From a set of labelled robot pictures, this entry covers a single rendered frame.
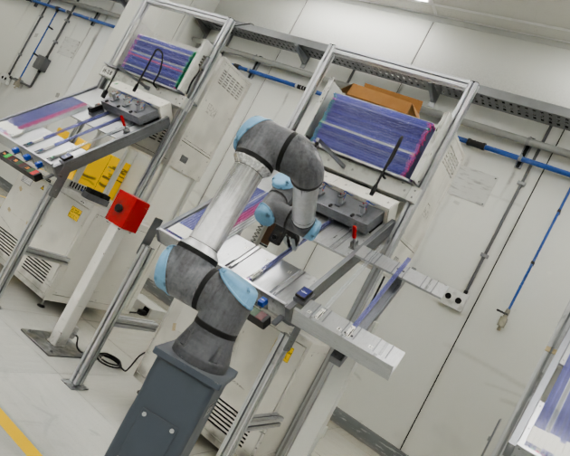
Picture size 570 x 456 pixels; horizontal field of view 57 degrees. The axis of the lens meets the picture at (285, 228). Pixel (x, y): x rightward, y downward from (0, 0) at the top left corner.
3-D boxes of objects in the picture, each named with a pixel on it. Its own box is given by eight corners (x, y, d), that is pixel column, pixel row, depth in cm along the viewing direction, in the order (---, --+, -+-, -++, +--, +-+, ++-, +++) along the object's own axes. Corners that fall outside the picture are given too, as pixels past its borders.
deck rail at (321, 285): (289, 322, 182) (289, 309, 178) (284, 319, 183) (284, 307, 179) (394, 232, 227) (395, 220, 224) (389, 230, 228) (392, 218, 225)
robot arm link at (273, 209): (281, 222, 172) (298, 200, 178) (252, 206, 175) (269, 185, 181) (280, 235, 179) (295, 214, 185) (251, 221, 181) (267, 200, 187)
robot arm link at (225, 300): (231, 338, 126) (258, 288, 127) (185, 310, 129) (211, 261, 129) (243, 334, 138) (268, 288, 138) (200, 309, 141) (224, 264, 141)
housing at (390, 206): (384, 236, 226) (389, 208, 218) (295, 195, 251) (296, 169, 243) (394, 228, 232) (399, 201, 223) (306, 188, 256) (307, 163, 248)
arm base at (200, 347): (217, 380, 124) (236, 342, 125) (163, 348, 127) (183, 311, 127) (232, 369, 139) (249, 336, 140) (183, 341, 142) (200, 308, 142)
